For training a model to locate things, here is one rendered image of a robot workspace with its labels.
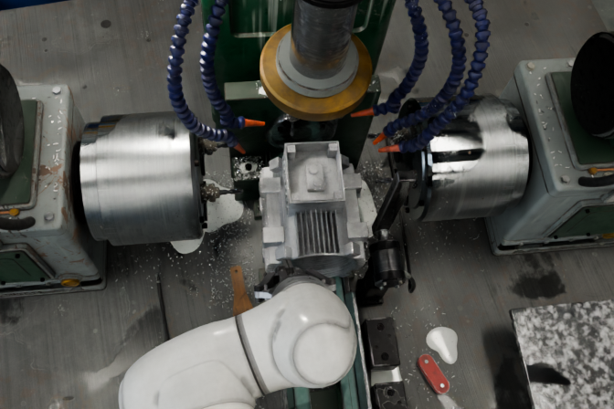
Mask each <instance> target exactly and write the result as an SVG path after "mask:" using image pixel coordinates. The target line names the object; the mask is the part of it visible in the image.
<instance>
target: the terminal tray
mask: <svg viewBox="0 0 614 409"><path fill-rule="evenodd" d="M331 145H334V146H335V148H334V149H332V148H331ZM291 146H292V147H293V148H294V149H293V151H291V150H290V147H291ZM282 171H283V176H282V177H283V183H284V187H283V189H284V196H285V200H284V202H285V208H286V213H285V214H286V215H288V217H290V216H294V215H295V212H297V215H299V214H300V212H301V211H302V214H305V211H307V214H308V213H310V211H311V210H312V213H314V212H315V210H317V213H320V210H321V209H322V213H324V211H325V210H326V212H327V213H329V212H330V210H332V213H333V212H334V210H336V213H337V214H339V215H340V214H341V213H342V211H343V209H344V203H345V192H344V178H343V171H342V163H341V155H340V148H339V141H336V142H293V143H284V154H283V155H282ZM337 193H340V194H341V196H340V197H337V196H336V194H337ZM295 194H297V195H298V198H297V199H294V198H293V196H294V195H295Z"/></svg>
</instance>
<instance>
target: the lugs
mask: <svg viewBox="0 0 614 409"><path fill-rule="evenodd" d="M340 155H341V163H342V170H344V169H346V168H349V167H350V165H349V158H348V157H346V156H344V155H342V154H340ZM269 164H270V171H271V172H274V173H278V172H281V171H282V158H280V157H276V158H274V159H272V160H270V161H269ZM344 255H345V256H346V257H351V258H353V257H358V256H361V252H360V245H359V244H357V243H354V242H350V243H347V244H344ZM275 257H276V260H277V261H280V262H281V260H282V259H292V250H291V247H289V246H282V247H279V248H276V249H275ZM350 275H352V270H351V271H349V272H347V273H345V274H343V275H340V276H337V277H341V278H343V277H347V276H350Z"/></svg>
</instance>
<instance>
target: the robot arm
mask: <svg viewBox="0 0 614 409"><path fill-rule="evenodd" d="M281 262H282V266H278V268H279V269H277V271H278V274H275V272H273V271H271V272H269V273H268V274H267V275H266V277H265V278H264V279H263V280H262V281H261V282H260V283H259V284H258V285H256V286H254V295H255V302H257V303H261V302H262V301H264V300H267V301H266V302H264V303H262V304H260V305H258V306H257V307H256V308H254V309H250V310H248V311H246V312H244V313H241V314H239V315H237V316H235V317H232V318H229V319H226V320H220V321H214V322H211V323H208V324H206V325H203V326H200V327H198V328H195V329H193V330H190V331H188V332H185V333H183V334H181V335H179V336H177V337H175V338H173V339H171V340H170V341H167V342H165V343H163V344H161V345H159V346H157V347H156V348H154V349H152V350H151V351H148V352H147V353H146V354H145V355H144V356H142V357H141V358H140V359H139V360H137V361H136V362H135V363H134V364H133V365H132V366H131V367H130V368H129V369H128V371H127V372H126V374H125V375H124V378H123V380H122V382H121V385H120V389H119V407H120V409H254V408H255V405H256V399H258V398H260V397H261V396H263V395H265V394H268V393H272V392H275V391H279V390H282V389H286V388H292V387H306V388H322V387H326V386H330V385H332V384H335V383H337V382H339V381H340V380H342V379H343V378H344V377H345V376H346V375H347V373H348V372H349V371H350V369H351V367H352V365H353V363H354V360H355V355H356V347H357V338H356V333H355V325H354V322H353V319H352V317H351V314H350V312H349V310H348V309H347V307H346V306H345V304H344V303H343V302H342V301H341V300H340V298H339V297H337V296H336V281H335V279H334V278H328V277H326V276H324V275H323V274H321V273H319V272H317V271H315V270H313V269H312V268H309V267H308V268H306V269H305V271H302V270H301V269H300V268H299V267H293V264H292V262H291V260H290V259H282V260H281ZM276 284H277V286H276Z"/></svg>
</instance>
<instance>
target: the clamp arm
mask: <svg viewBox="0 0 614 409"><path fill-rule="evenodd" d="M415 181H416V177H415V172H414V171H413V170H410V171H397V173H396V175H395V177H394V179H393V181H392V184H391V185H390V187H389V189H388V191H387V194H386V197H385V199H384V201H383V203H382V205H381V207H380V209H379V211H378V214H377V216H376V219H375V222H374V223H373V225H372V231H373V235H374V236H379V234H378V232H379V231H380V235H383V234H384V231H385V233H386V234H387V233H388V232H389V229H390V228H391V226H392V225H393V223H394V221H395V219H396V217H397V214H398V213H399V211H400V209H401V207H402V205H403V203H404V202H405V200H406V198H407V197H408V194H409V192H410V190H411V188H412V186H413V184H414V182H415Z"/></svg>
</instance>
